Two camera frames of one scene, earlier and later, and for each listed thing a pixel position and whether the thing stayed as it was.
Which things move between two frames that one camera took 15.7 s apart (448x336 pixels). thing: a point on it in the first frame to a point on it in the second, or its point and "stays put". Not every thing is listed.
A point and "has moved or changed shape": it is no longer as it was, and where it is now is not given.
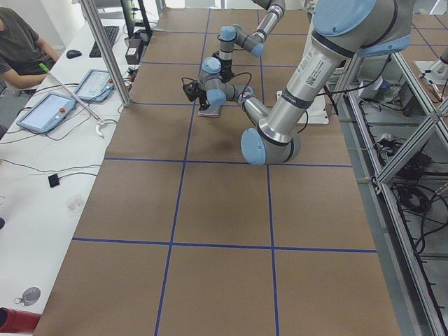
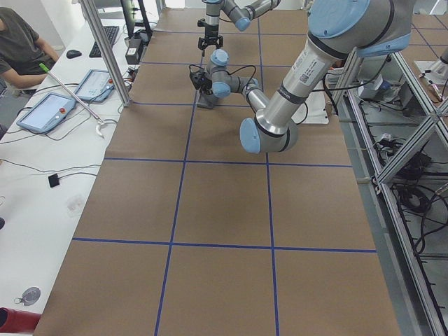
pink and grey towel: x=213 y=111 has moved or changed shape
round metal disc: x=30 y=296 stays put
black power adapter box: x=131 y=56 stays put
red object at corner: x=15 y=321 stays put
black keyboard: x=111 y=32 stays put
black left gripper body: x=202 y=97 to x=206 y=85
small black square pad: x=53 y=180 stays put
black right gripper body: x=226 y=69 to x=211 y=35
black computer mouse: x=73 y=54 stays put
